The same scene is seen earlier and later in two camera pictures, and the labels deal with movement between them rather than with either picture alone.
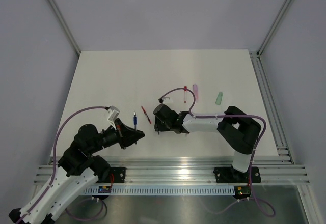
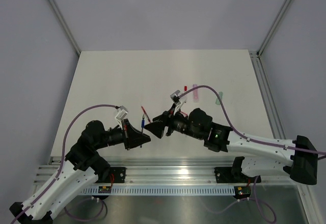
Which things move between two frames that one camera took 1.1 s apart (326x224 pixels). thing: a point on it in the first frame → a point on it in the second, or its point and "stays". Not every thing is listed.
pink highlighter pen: (195, 91) stays
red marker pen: (146, 115) stays
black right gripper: (159, 127) stays
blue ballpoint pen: (135, 121) → (142, 123)
